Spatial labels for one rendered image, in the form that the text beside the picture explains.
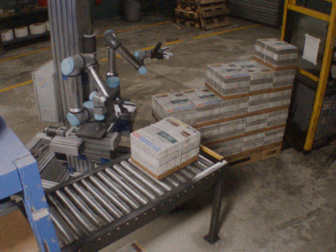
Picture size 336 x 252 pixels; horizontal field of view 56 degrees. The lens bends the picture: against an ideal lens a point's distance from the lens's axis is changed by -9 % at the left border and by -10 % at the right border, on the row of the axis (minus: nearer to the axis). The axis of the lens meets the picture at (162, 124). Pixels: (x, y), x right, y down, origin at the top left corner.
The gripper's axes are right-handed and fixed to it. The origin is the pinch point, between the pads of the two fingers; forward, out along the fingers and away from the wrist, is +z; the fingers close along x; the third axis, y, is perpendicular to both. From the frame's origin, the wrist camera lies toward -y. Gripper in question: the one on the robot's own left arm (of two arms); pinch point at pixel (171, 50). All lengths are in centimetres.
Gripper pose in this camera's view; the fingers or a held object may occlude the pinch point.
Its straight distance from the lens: 326.2
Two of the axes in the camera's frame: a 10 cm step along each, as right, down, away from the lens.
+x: 2.1, 6.0, -7.7
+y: -0.4, 7.9, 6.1
